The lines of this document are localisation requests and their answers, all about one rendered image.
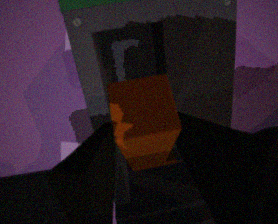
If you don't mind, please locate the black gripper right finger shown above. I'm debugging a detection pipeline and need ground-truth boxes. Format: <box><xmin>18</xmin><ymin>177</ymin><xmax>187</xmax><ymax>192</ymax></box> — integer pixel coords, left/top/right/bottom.
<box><xmin>175</xmin><ymin>111</ymin><xmax>278</xmax><ymax>224</ymax></box>

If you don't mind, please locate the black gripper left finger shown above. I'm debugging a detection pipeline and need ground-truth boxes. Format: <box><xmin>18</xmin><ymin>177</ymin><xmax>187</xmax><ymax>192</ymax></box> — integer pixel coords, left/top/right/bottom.
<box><xmin>0</xmin><ymin>122</ymin><xmax>116</xmax><ymax>224</ymax></box>

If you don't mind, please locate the orange l-shaped part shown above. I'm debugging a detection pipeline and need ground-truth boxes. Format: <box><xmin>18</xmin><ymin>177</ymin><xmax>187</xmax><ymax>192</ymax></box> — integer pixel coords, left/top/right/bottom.
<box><xmin>107</xmin><ymin>73</ymin><xmax>182</xmax><ymax>171</ymax></box>

